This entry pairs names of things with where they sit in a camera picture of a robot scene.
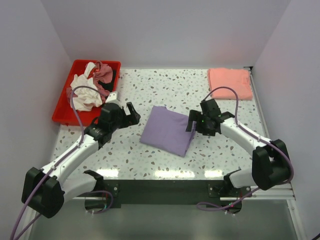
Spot lavender t-shirt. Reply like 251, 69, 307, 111
140, 106, 195, 158

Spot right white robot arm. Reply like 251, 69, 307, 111
186, 99, 294, 191

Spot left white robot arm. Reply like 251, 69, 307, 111
21, 102, 141, 218

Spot black garment in bin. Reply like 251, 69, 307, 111
98, 69, 117, 92

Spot white t-shirt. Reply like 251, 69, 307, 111
70, 62, 103, 112

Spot dusty pink t-shirt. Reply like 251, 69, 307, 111
66, 61, 112, 103

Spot folded salmon t-shirt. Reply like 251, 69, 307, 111
207, 67, 253, 101

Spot red plastic bin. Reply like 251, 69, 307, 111
52, 59, 121, 126

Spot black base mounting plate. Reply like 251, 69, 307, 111
83, 178, 243, 213

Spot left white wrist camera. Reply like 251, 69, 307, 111
105, 91, 120, 105

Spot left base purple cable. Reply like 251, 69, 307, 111
86, 191, 115, 216

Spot right aluminium rail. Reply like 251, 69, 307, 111
244, 66, 296, 200

